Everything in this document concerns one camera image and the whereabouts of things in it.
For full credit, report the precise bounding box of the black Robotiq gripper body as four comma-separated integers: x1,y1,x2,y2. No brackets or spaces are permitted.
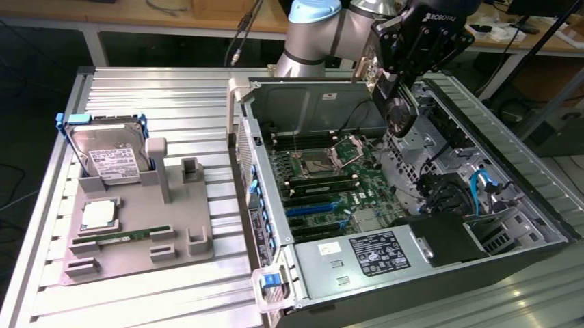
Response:
396,0,480,35

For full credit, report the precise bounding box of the black cable with connector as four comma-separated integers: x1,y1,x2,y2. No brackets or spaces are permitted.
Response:
226,0,266,68

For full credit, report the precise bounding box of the green graphics card with fan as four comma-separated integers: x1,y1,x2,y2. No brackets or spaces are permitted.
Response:
352,51,420,139

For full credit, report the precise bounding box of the black open PC case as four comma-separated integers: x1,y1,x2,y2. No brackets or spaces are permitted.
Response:
226,73,581,328

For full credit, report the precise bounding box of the blue disk caddy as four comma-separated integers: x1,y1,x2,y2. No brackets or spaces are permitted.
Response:
54,111,150,172

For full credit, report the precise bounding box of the blue SATA wire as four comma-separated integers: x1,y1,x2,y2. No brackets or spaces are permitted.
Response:
470,169,492,216

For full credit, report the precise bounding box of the blue expansion slot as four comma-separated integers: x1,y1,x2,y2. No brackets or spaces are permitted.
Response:
285,202,344,219

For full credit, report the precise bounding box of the metal CPU socket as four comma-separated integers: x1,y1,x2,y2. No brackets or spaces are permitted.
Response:
292,150,341,178

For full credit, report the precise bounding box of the black RAM stick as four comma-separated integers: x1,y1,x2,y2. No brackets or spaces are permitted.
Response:
289,177,360,196

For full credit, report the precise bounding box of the grey plastic parts rack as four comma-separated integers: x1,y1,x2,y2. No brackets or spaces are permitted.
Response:
59,136,216,288

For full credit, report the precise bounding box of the black box under desk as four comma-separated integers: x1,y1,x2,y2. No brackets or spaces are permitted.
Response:
524,111,584,158

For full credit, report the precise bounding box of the black plastic shroud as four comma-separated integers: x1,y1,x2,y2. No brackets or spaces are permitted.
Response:
392,213,490,268

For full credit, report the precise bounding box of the wooden desk with grey legs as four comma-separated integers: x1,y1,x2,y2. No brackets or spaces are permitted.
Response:
438,6,584,100

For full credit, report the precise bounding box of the silver CPU chip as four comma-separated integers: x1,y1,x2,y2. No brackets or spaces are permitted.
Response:
81,201,118,230

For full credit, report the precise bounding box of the silver power supply unit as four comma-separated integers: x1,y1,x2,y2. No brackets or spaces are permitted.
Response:
292,229,438,301

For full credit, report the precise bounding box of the blue case latch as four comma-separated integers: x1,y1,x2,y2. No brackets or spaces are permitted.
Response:
258,273,281,291

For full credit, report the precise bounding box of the silver hard disk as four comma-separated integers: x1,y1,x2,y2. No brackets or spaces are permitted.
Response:
66,122,152,182

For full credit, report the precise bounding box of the silver socket cover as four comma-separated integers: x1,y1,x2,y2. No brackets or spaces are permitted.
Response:
328,135,369,165

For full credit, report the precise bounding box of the black monitor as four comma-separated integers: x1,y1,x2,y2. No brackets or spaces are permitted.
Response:
506,0,584,17

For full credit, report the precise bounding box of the green Dell motherboard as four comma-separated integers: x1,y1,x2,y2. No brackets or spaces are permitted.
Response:
266,131,412,240

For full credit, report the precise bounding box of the silver chipset heat sink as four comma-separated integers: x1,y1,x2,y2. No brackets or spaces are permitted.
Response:
353,208,380,230

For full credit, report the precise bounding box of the green RAM stick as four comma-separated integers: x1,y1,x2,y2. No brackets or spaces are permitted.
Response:
73,228,169,245

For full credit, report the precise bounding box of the wooden desk with white legs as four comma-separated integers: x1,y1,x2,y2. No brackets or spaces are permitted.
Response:
0,0,293,68

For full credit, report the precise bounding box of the white plastic part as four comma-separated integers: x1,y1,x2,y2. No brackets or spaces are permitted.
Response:
470,23,522,42

